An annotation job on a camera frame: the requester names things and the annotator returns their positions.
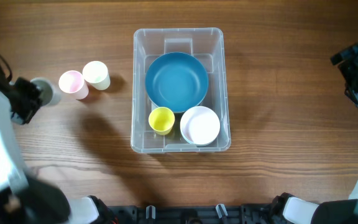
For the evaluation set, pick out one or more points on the grey plastic cup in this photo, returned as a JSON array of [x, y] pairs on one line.
[[50, 95]]

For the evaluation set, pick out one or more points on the yellow plastic cup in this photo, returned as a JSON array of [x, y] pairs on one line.
[[161, 120]]

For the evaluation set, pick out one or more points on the clear plastic storage container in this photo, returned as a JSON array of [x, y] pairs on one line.
[[207, 45]]

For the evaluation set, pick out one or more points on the cream plastic cup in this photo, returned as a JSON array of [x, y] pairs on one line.
[[97, 75]]

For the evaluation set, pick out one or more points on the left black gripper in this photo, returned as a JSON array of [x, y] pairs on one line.
[[23, 115]]

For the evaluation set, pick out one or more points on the pink plastic bowl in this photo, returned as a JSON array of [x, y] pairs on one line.
[[199, 125]]

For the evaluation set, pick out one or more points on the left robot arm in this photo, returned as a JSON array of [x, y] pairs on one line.
[[23, 197]]

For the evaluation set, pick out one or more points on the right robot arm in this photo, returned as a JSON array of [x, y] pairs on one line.
[[292, 209]]

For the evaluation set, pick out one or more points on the dark blue plate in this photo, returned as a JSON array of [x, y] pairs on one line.
[[177, 81]]

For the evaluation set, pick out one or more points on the pink plastic cup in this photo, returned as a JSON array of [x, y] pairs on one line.
[[73, 83]]

